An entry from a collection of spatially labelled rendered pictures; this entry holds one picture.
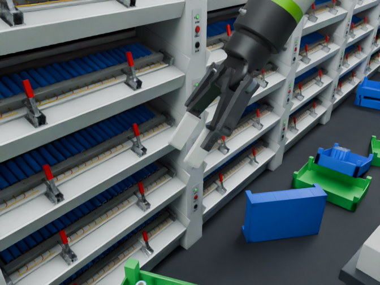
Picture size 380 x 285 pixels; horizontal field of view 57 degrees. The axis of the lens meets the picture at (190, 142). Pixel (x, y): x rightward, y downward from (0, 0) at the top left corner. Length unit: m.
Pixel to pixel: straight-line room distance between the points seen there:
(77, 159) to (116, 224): 0.25
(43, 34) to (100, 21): 0.13
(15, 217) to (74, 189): 0.14
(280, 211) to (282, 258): 0.18
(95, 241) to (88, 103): 0.40
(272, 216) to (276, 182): 0.43
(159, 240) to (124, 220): 0.24
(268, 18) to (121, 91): 0.44
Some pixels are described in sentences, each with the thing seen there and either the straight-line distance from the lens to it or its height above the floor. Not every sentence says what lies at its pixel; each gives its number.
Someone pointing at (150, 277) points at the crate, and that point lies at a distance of 0.65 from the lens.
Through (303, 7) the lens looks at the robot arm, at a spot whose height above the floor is 0.94.
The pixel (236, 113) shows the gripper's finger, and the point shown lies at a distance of 0.56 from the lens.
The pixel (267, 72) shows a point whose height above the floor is 0.53.
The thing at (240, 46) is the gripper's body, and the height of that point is 0.89.
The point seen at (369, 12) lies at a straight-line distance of 2.96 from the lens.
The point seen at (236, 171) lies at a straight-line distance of 1.60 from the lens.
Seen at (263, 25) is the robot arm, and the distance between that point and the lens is 0.59.
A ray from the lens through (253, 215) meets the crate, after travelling 1.37.
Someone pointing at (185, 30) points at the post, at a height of 0.82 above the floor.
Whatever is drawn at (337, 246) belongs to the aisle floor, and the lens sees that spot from 1.54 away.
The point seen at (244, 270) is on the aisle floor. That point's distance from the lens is 1.37.
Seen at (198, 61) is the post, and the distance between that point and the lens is 1.07.
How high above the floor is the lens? 1.03
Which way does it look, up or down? 29 degrees down
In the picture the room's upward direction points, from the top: straight up
